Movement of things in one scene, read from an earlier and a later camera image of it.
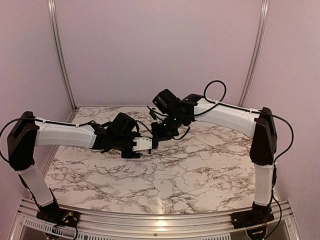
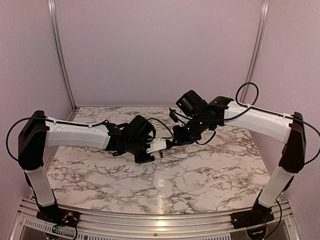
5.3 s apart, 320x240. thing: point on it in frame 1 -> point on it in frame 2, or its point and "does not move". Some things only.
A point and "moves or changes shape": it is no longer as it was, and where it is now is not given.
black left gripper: [130, 155] -> [140, 159]
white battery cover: [205, 155] does not move
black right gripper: [158, 136] -> [181, 139]
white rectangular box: [142, 149] moves or changes shape
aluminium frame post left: [53, 9] does not move
